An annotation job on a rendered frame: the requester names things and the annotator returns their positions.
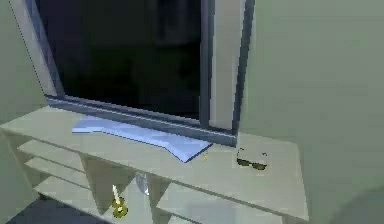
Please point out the small yellow pencil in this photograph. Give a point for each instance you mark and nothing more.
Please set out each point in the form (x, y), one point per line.
(205, 155)

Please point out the dark sunglasses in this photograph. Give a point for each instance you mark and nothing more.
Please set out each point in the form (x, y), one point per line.
(252, 163)

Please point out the grey framed television set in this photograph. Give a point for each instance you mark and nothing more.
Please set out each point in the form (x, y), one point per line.
(133, 60)

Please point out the clear glass vase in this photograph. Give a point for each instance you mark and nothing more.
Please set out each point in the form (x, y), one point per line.
(142, 182)

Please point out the pale grey shelf unit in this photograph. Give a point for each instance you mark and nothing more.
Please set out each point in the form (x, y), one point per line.
(233, 190)

